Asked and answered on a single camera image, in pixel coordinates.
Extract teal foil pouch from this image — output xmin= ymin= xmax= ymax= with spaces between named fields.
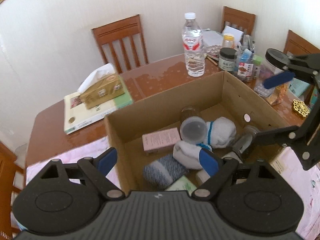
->
xmin=289 ymin=78 xmax=310 ymax=97

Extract wooden chair far right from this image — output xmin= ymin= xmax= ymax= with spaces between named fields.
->
xmin=283 ymin=30 xmax=319 ymax=55

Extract small clear jar dark contents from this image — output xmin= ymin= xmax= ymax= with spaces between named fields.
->
xmin=180 ymin=106 xmax=208 ymax=144

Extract wooden chair back right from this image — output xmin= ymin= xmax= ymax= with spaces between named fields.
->
xmin=220 ymin=6 xmax=256 ymax=35

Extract small jar dark lid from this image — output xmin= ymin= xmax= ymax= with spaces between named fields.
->
xmin=218 ymin=47 xmax=237 ymax=73

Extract pink floral tablecloth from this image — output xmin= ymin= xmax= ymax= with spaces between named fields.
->
xmin=24 ymin=135 xmax=320 ymax=240

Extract translucent white plastic box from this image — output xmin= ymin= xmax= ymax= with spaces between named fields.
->
xmin=196 ymin=152 xmax=243 ymax=185

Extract white green book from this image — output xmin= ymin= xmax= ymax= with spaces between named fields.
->
xmin=64 ymin=88 xmax=133 ymax=135

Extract green C&S tissue pack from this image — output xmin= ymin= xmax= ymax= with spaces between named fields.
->
xmin=166 ymin=176 xmax=197 ymax=196

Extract white sock blue band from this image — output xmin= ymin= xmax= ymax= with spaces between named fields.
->
xmin=172 ymin=140 xmax=212 ymax=170
xmin=204 ymin=117 xmax=236 ymax=148

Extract small pink carton box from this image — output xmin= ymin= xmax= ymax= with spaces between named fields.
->
xmin=142 ymin=127 xmax=181 ymax=153

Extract clear jar black hair ties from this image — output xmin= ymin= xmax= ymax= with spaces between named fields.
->
xmin=231 ymin=125 xmax=261 ymax=159

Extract gold tissue box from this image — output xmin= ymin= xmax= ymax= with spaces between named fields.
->
xmin=78 ymin=63 xmax=125 ymax=109

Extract wooden chair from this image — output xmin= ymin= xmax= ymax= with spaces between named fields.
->
xmin=220 ymin=6 xmax=256 ymax=35
xmin=91 ymin=14 xmax=149 ymax=73
xmin=0 ymin=142 xmax=25 ymax=239
xmin=283 ymin=30 xmax=319 ymax=55

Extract plastic water bottle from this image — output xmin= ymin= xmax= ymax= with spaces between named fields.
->
xmin=182 ymin=12 xmax=205 ymax=77

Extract wooden chair back centre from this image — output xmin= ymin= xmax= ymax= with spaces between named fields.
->
xmin=91 ymin=14 xmax=149 ymax=73

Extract yellow lid bottle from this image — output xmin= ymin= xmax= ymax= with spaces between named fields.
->
xmin=222 ymin=33 xmax=234 ymax=49

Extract cardboard box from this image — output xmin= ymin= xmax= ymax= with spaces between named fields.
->
xmin=105 ymin=72 xmax=288 ymax=193

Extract blue speckled knit sock roll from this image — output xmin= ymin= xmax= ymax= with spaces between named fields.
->
xmin=143 ymin=154 xmax=189 ymax=190

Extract wooden chair left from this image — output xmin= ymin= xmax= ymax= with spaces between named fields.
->
xmin=0 ymin=142 xmax=25 ymax=239

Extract gold ornament coaster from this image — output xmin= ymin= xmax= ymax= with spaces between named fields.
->
xmin=292 ymin=99 xmax=310 ymax=118

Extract large jar black lid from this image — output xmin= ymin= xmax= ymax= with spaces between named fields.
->
xmin=254 ymin=48 xmax=294 ymax=106

